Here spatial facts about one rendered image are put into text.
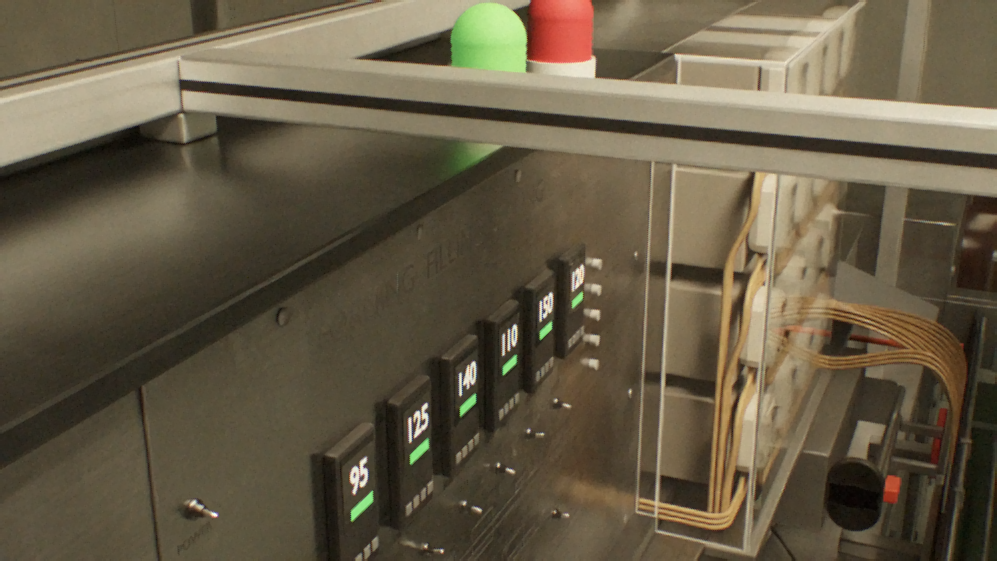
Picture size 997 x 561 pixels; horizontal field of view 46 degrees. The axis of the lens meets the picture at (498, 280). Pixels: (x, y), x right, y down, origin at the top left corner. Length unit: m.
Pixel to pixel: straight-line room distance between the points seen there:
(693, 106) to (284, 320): 0.26
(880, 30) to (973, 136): 5.27
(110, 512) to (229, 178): 0.28
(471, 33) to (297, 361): 0.33
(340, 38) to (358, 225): 0.39
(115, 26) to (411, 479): 3.98
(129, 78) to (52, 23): 3.64
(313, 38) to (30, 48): 3.42
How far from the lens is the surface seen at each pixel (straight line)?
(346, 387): 0.72
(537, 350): 0.99
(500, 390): 0.93
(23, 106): 0.76
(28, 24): 4.38
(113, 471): 0.57
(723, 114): 0.69
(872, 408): 2.04
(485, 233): 0.88
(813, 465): 1.70
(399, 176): 0.76
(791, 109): 0.69
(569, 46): 1.04
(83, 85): 0.79
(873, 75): 5.97
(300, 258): 0.62
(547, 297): 0.99
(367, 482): 0.75
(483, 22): 0.90
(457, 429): 0.86
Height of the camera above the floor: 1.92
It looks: 20 degrees down
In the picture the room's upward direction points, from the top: straight up
